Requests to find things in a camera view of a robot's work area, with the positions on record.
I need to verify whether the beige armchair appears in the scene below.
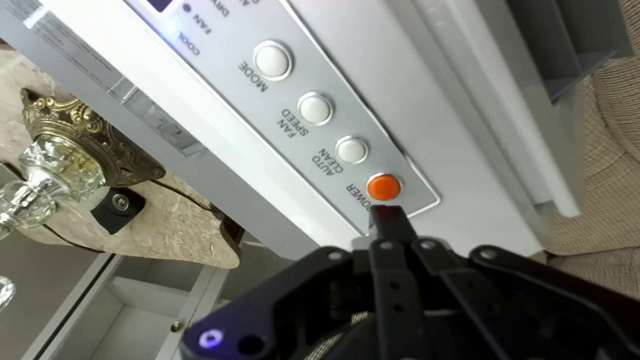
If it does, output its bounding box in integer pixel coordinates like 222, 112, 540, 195
544, 0, 640, 297

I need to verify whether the white low shelf unit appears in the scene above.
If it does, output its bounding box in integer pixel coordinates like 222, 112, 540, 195
22, 250, 232, 360

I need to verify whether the crystal brass lamp white shade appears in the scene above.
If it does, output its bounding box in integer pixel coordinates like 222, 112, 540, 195
0, 85, 168, 244

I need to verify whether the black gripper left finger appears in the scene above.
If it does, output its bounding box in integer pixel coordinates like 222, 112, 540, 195
267, 205, 396, 360

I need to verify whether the marble top lamp table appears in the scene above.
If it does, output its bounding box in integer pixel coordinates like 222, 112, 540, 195
0, 40, 244, 271

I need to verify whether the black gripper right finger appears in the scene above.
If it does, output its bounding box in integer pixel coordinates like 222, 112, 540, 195
389, 205, 640, 360

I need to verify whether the white portable air conditioner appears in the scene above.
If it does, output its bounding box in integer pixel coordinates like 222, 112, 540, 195
0, 0, 636, 263

